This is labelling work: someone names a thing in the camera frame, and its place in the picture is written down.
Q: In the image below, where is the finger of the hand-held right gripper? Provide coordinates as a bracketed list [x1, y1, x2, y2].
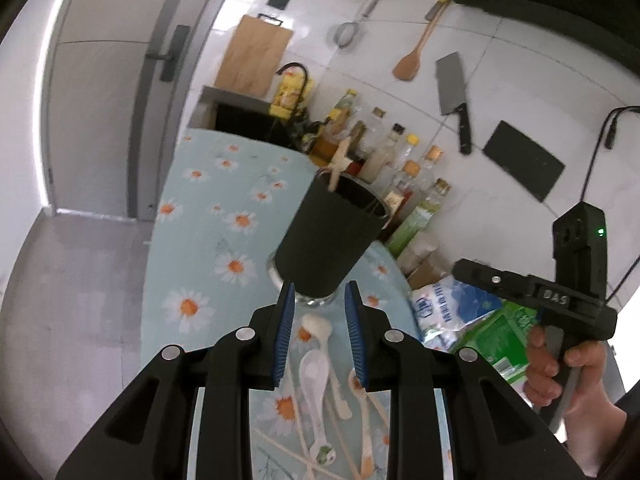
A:
[452, 258, 542, 307]

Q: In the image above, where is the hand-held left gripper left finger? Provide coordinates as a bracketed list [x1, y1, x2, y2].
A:
[55, 282, 297, 480]

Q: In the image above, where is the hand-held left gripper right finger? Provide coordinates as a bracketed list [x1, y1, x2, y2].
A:
[344, 281, 587, 480]

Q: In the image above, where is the beige spoon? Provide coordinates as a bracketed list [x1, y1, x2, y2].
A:
[301, 312, 352, 419]

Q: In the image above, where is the white spoon with green print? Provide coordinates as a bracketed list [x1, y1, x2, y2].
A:
[299, 350, 335, 466]

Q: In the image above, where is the wooden chopstick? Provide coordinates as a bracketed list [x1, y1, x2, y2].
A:
[370, 392, 392, 428]
[251, 427, 313, 463]
[327, 392, 363, 478]

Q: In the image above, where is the black utensil holder cup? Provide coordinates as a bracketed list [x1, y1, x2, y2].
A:
[267, 172, 389, 308]

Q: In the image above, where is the white spoon with patterned handle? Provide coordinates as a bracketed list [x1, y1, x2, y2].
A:
[347, 367, 377, 477]

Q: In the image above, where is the wooden spoon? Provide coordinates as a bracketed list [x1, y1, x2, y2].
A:
[327, 127, 357, 193]

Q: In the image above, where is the person's right forearm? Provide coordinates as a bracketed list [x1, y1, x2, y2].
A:
[582, 395, 640, 480]

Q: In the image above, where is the person's right hand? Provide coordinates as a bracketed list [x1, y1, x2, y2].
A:
[523, 327, 628, 479]

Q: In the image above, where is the blue and white packet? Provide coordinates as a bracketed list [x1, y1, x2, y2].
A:
[410, 280, 504, 352]

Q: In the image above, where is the green packet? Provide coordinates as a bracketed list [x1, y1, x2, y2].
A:
[447, 302, 539, 397]

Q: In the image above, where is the jar with tan lid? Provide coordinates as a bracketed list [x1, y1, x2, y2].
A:
[407, 260, 449, 291]

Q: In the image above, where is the white jar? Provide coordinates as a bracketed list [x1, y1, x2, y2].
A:
[397, 232, 437, 274]

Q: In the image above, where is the green bottle gold cap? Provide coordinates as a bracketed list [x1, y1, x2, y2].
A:
[385, 178, 452, 256]

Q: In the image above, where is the daisy print tablecloth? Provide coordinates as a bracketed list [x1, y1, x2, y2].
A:
[142, 129, 441, 480]

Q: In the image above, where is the short bottle orange cap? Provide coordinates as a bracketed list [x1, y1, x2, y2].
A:
[385, 160, 422, 222]

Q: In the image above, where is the tall bottle orange cap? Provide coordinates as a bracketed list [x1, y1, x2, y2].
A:
[417, 146, 446, 187]

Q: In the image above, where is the clear bottle yellow cap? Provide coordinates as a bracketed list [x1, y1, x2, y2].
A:
[395, 133, 421, 181]

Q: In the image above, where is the clear bottle black cap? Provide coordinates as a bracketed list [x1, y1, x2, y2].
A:
[369, 124, 405, 184]

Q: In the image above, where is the amber oil jug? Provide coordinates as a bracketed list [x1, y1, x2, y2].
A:
[310, 115, 347, 167]

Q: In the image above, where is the black sink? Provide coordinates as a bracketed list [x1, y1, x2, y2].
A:
[202, 85, 302, 153]

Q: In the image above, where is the green label bottle yellow cap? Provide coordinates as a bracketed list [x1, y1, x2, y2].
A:
[332, 89, 359, 127]

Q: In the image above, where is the wooden spatula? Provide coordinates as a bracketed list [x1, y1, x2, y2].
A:
[392, 0, 451, 82]

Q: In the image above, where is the yellow oil bottle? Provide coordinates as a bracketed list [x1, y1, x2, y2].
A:
[268, 71, 314, 118]

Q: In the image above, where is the black faucet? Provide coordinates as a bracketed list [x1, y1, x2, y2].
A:
[275, 62, 311, 117]

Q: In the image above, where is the wooden cutting board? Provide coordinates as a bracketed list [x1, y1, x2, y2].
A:
[214, 14, 295, 98]

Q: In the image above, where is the metal mesh strainer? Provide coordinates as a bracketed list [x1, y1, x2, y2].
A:
[330, 0, 381, 51]

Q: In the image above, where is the grey door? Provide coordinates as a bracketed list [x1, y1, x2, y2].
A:
[42, 0, 246, 221]

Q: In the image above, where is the black cable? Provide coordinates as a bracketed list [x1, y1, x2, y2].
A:
[580, 106, 640, 201]

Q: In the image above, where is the black wall panel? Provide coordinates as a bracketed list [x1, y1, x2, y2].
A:
[482, 120, 567, 204]

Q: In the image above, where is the cleaver with black handle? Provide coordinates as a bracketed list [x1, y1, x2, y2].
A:
[435, 52, 474, 155]

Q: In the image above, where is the black door lock handle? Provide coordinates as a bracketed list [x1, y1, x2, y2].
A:
[147, 25, 191, 82]

